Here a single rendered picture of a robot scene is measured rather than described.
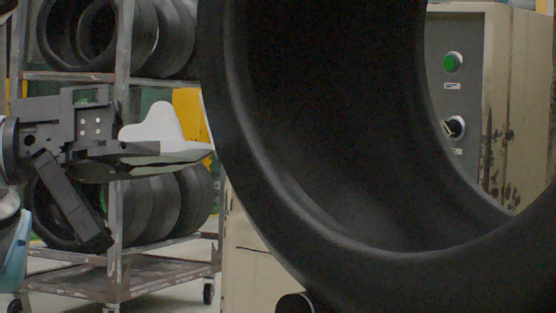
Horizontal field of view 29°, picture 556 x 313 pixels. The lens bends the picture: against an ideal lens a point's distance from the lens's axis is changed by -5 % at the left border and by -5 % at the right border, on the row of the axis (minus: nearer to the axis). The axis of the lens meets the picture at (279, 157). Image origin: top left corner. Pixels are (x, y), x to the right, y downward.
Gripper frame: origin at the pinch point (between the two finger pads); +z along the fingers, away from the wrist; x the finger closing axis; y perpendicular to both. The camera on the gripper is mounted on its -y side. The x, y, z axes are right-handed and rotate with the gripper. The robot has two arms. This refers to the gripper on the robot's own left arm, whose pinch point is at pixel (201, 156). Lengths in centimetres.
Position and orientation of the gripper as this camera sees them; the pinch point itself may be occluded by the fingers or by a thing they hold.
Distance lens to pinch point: 108.7
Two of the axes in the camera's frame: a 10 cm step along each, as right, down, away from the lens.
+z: 10.0, -0.7, -0.5
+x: 0.7, 2.9, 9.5
